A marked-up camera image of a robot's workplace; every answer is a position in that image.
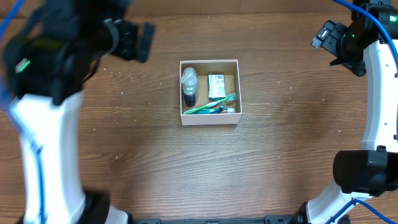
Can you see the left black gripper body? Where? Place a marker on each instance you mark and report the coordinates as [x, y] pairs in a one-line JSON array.
[[123, 34]]

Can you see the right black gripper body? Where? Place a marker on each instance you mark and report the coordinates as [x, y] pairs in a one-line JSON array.
[[345, 45]]

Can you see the dark soap pump bottle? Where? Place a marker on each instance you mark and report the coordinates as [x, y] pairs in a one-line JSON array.
[[189, 81]]

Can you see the green soap bar package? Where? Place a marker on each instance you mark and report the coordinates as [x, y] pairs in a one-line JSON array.
[[216, 86]]

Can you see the teal toothpaste tube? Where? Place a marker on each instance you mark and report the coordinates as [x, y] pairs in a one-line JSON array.
[[212, 111]]

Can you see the blue disposable razor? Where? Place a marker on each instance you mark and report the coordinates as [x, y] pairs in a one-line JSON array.
[[220, 109]]

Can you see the green white toothbrush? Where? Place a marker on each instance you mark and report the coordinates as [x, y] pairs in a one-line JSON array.
[[229, 98]]

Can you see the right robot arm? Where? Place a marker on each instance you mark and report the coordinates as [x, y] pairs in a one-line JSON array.
[[367, 48]]

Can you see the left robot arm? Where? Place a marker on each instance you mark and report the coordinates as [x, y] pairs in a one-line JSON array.
[[47, 64]]

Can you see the pink cardboard box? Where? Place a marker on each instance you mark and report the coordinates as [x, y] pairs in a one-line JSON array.
[[230, 70]]

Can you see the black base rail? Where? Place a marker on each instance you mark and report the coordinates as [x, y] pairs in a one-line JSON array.
[[217, 221]]

